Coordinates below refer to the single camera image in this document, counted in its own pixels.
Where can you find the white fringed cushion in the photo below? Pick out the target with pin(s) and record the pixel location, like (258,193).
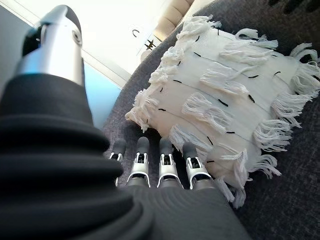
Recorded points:
(225,100)

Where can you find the beige sofa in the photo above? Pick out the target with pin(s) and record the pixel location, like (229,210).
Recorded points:
(172,17)

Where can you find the grey fabric armchair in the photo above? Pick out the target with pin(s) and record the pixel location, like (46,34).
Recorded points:
(287,187)

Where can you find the dark curved hook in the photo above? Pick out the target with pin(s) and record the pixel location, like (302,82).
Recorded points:
(136,31)

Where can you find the small dark cross shaped fixture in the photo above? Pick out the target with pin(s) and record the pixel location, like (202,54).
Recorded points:
(150,45)

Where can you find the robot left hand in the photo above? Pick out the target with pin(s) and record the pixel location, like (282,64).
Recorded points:
(50,180)

